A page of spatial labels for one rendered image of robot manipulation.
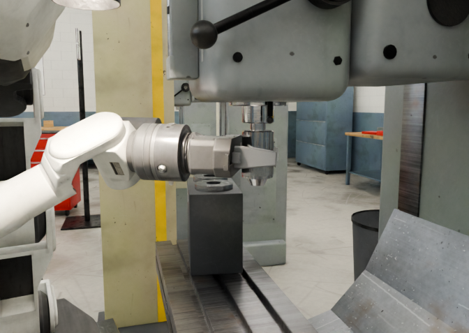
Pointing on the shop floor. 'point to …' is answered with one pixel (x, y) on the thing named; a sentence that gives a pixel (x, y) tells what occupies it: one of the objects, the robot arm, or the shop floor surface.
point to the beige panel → (144, 105)
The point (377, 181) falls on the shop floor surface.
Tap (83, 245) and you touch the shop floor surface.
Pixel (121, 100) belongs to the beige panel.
